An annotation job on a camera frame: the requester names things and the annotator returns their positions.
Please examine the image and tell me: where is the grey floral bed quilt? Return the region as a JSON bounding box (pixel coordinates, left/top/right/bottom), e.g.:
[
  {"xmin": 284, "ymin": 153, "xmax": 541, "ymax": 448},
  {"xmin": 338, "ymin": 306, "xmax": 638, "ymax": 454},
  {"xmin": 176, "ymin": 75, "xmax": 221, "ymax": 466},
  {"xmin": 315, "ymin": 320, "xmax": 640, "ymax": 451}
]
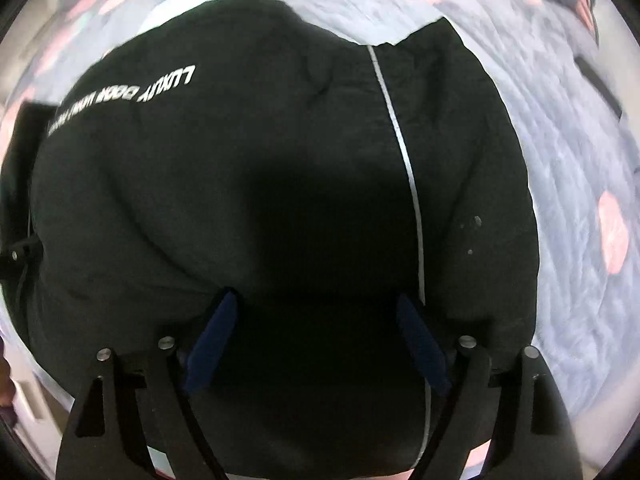
[{"xmin": 1, "ymin": 0, "xmax": 639, "ymax": 416}]

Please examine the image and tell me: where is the black hooded jacket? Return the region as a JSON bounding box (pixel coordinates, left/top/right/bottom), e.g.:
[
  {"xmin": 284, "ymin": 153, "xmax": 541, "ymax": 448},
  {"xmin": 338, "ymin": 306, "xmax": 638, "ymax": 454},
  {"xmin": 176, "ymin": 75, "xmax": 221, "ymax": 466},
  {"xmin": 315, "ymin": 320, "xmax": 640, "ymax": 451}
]
[{"xmin": 25, "ymin": 0, "xmax": 539, "ymax": 479}]

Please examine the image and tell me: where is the person's left hand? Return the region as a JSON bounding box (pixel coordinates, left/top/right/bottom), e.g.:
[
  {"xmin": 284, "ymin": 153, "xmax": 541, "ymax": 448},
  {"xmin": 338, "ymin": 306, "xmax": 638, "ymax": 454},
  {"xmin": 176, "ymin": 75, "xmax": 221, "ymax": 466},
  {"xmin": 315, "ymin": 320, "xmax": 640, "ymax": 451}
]
[{"xmin": 0, "ymin": 341, "xmax": 17, "ymax": 427}]

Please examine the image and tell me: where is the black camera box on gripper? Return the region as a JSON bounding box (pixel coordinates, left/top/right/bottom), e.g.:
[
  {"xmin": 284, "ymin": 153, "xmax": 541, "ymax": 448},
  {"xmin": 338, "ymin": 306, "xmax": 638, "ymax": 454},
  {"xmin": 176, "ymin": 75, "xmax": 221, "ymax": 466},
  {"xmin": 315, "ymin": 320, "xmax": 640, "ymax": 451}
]
[{"xmin": 1, "ymin": 101, "xmax": 56, "ymax": 252}]

